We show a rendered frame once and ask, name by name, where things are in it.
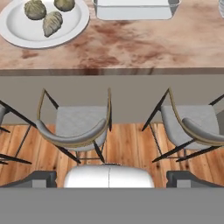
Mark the clear tupperware container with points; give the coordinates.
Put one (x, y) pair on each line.
(134, 10)
(221, 7)

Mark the grey padded bar stool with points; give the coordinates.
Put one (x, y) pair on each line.
(78, 125)
(189, 125)
(8, 131)

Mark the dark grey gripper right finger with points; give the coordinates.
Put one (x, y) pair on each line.
(180, 178)

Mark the olive grey dumpling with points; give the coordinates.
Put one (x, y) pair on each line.
(35, 9)
(52, 23)
(64, 4)

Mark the white round plate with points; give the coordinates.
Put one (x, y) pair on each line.
(43, 29)

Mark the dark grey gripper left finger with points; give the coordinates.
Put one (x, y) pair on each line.
(43, 178)

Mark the white rounded object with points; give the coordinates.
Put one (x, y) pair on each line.
(108, 176)

